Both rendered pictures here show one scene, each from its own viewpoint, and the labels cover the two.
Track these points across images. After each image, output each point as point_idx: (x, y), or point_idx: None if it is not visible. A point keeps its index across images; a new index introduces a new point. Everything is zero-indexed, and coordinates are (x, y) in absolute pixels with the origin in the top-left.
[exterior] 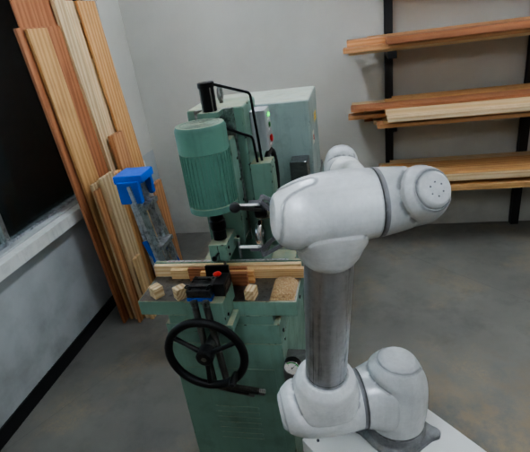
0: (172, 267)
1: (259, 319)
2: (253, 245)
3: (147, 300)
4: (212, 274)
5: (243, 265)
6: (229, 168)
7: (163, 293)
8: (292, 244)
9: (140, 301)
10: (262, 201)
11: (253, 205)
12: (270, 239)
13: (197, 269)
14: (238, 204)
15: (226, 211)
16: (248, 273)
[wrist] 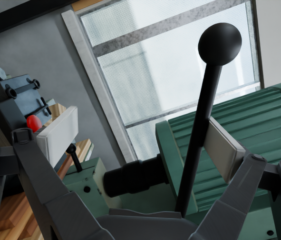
0: (81, 150)
1: None
2: (63, 150)
3: (49, 102)
4: (36, 116)
5: (39, 235)
6: (275, 161)
7: None
8: None
9: (51, 99)
10: (266, 165)
11: (226, 139)
12: (58, 175)
13: (66, 162)
14: (237, 34)
15: (169, 156)
16: (6, 231)
